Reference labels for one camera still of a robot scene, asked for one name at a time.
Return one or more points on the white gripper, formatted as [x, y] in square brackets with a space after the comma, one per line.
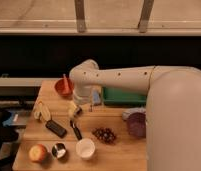
[82, 95]

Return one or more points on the black dish brush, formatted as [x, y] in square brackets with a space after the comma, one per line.
[73, 112]

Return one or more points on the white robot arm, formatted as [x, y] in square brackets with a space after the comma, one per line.
[173, 108]

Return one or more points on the green plastic tray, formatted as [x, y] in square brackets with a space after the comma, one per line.
[113, 96]

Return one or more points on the blue sponge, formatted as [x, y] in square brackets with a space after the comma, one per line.
[96, 99]

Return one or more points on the orange carrot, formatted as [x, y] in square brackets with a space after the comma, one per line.
[66, 84]

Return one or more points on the red bowl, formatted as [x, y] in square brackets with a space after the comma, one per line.
[59, 87]

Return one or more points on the black rectangular remote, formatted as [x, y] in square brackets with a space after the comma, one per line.
[56, 128]

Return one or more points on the yellow banana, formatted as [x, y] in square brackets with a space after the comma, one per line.
[41, 111]

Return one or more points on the bunch of dark grapes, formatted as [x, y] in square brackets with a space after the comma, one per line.
[104, 135]

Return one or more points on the light purple cloth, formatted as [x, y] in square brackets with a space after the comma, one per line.
[130, 111]

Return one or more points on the white cup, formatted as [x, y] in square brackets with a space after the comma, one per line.
[85, 148]

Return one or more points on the small metal cup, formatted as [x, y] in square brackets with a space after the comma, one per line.
[59, 150]

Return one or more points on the red apple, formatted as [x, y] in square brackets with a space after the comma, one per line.
[38, 153]

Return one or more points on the black chair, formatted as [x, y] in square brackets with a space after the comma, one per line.
[7, 134]

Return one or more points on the left metal window post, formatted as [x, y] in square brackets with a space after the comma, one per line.
[80, 16]

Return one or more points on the metal window post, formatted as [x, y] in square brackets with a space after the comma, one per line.
[80, 16]
[145, 15]

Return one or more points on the right metal window post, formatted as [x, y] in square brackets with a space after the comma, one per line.
[145, 15]

